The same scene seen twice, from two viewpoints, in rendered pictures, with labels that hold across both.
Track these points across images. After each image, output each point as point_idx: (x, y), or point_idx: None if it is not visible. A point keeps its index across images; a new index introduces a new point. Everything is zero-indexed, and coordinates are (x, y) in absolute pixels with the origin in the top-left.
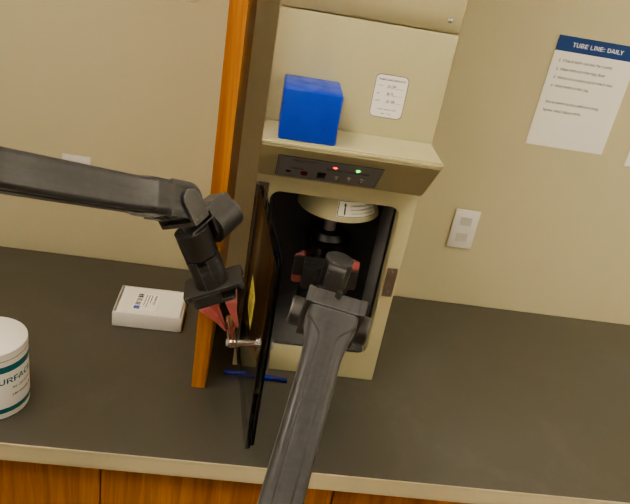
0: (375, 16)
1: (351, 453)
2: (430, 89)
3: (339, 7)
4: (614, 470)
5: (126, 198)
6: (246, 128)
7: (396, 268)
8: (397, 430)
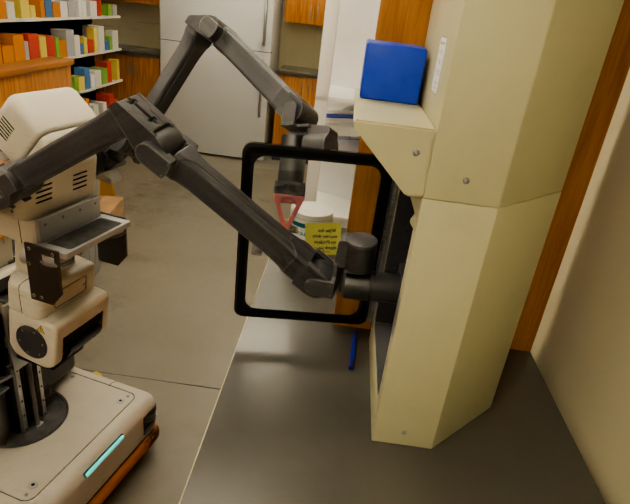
0: None
1: (249, 397)
2: (450, 50)
3: None
4: None
5: (263, 88)
6: (603, 196)
7: (399, 299)
8: (282, 443)
